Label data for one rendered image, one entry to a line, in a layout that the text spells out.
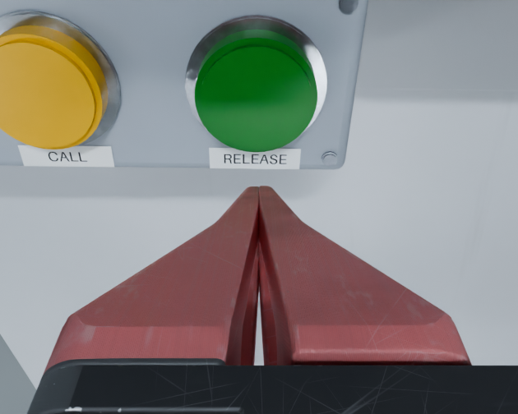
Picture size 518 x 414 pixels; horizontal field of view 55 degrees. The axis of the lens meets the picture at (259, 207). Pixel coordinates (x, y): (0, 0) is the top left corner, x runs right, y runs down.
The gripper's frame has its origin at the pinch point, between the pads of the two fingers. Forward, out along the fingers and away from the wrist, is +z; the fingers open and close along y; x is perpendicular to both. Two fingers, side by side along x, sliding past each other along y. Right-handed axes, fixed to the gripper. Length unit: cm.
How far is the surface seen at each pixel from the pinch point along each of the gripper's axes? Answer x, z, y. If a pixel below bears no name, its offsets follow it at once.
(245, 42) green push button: -2.9, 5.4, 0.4
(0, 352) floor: 140, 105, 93
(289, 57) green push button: -2.5, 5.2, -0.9
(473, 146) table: 7.0, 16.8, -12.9
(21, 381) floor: 158, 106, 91
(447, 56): 1.4, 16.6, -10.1
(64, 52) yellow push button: -2.6, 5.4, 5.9
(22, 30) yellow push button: -3.1, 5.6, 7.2
